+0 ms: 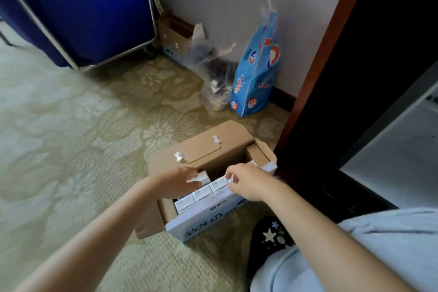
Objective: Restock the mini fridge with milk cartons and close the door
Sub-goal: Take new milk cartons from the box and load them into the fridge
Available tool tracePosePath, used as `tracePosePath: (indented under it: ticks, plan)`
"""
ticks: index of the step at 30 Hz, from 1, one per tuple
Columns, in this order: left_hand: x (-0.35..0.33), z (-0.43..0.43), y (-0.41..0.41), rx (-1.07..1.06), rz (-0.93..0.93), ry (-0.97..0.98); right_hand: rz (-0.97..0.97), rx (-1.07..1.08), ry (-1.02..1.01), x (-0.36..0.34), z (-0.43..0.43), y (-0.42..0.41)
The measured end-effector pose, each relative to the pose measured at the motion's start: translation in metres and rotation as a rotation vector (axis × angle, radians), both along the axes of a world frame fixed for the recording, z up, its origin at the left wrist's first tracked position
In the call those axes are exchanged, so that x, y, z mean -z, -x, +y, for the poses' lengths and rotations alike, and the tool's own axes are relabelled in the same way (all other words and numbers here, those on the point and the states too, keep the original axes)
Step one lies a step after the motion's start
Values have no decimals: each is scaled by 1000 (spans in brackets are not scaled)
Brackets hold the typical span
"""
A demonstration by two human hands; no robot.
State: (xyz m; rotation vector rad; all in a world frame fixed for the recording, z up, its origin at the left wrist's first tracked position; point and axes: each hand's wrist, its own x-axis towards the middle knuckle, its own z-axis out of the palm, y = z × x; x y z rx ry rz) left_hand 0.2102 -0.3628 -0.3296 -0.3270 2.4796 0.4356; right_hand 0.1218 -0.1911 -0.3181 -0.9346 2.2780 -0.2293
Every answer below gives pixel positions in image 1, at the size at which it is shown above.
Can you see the blue fabric laundry cart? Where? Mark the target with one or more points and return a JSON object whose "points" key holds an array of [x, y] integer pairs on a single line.
{"points": [[85, 7]]}

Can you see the small open cardboard box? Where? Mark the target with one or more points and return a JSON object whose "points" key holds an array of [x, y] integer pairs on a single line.
{"points": [[172, 37]]}

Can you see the black star-patterned slipper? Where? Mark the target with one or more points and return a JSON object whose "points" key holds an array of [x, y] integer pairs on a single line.
{"points": [[268, 237]]}

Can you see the person's left fingers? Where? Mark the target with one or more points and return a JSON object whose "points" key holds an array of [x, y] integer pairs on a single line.
{"points": [[191, 174]]}

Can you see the person's right fingers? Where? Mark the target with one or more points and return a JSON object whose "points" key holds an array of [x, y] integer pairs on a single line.
{"points": [[234, 179]]}

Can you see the clear plastic bag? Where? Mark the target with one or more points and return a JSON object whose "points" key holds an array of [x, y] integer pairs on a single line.
{"points": [[214, 69]]}

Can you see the blue printed tissue pack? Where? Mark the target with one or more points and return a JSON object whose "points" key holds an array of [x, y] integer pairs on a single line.
{"points": [[255, 72]]}

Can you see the person's left forearm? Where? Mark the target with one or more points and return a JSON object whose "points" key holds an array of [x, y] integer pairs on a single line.
{"points": [[95, 237]]}

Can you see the dark wooden cabinet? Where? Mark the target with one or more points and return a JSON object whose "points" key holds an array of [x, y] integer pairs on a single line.
{"points": [[369, 45]]}

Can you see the person's right hand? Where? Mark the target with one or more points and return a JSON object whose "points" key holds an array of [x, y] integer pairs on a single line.
{"points": [[253, 182]]}

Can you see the person's left hand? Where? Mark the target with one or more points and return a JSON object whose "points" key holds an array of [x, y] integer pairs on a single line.
{"points": [[172, 184]]}

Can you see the open cardboard milk box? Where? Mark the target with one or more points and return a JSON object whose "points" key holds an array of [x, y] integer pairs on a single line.
{"points": [[212, 151]]}

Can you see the grey cabinet panel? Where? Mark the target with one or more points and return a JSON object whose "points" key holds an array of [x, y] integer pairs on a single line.
{"points": [[400, 155]]}

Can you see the person's right forearm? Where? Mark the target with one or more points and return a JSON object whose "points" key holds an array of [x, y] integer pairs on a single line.
{"points": [[325, 237]]}

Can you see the light blue clothing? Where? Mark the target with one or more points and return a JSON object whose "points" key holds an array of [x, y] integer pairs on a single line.
{"points": [[376, 244]]}

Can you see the white milk carton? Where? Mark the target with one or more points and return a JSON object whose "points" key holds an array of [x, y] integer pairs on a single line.
{"points": [[219, 185], [184, 205], [203, 179], [202, 194], [270, 167]]}

